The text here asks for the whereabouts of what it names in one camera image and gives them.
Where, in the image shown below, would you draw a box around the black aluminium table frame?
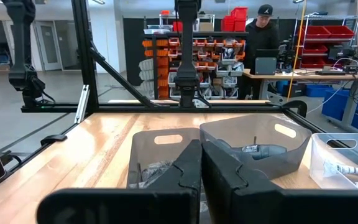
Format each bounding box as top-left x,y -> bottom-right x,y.
0,0 -> 351,200

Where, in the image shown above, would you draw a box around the yellow hanging cable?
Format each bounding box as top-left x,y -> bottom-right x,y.
285,0 -> 308,102

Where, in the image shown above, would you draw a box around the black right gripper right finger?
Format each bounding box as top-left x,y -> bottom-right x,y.
201,141 -> 358,224

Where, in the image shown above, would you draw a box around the black camera cable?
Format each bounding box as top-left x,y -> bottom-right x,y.
0,151 -> 23,166

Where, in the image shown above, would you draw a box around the parts rack orange bins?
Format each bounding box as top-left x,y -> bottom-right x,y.
141,30 -> 249,101

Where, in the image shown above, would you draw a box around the grey double door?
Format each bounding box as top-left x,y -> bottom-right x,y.
32,20 -> 74,72

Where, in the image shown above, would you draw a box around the silver base bracket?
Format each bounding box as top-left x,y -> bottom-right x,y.
192,98 -> 212,109

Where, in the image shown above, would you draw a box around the blue shave butter tube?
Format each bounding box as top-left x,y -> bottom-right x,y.
218,139 -> 289,161

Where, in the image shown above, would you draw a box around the grey translucent plastic bin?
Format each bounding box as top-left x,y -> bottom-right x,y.
126,128 -> 203,189
199,113 -> 313,181

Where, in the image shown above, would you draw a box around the black corner clamp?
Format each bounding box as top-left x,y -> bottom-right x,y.
280,100 -> 308,118

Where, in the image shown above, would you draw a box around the metal wire shelf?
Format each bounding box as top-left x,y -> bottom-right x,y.
295,12 -> 358,70

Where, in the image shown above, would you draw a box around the grey monitor back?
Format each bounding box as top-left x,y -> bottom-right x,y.
249,49 -> 280,76

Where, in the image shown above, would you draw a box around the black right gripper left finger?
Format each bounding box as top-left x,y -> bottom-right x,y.
37,139 -> 203,224

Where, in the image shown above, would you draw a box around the black edge clamp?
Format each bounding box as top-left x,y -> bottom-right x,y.
40,134 -> 68,147

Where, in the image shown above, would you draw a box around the person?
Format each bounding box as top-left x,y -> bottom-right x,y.
239,4 -> 282,101

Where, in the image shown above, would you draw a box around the silver angle bracket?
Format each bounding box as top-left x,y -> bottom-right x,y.
74,84 -> 91,124

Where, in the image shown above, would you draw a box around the cardboard box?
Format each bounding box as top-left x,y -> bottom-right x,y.
198,21 -> 215,32

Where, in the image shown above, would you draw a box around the clear plastic bin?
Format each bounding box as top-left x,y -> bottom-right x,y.
308,133 -> 358,191

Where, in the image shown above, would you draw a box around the long wooden workbench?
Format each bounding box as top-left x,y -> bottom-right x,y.
243,68 -> 358,131

